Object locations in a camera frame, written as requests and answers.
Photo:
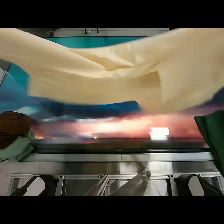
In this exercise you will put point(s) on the brown garment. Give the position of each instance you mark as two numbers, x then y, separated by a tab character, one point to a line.
13	128

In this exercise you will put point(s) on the dark green garment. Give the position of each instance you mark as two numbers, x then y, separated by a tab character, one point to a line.
213	136

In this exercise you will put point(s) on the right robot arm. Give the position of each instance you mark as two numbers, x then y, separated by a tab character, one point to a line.
201	185

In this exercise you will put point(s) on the silver frame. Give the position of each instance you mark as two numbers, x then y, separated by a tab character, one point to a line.
110	166

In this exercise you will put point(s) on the pale green garment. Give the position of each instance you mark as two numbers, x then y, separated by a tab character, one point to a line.
16	148

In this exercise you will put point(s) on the cream garment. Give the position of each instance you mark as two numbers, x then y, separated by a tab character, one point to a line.
110	73

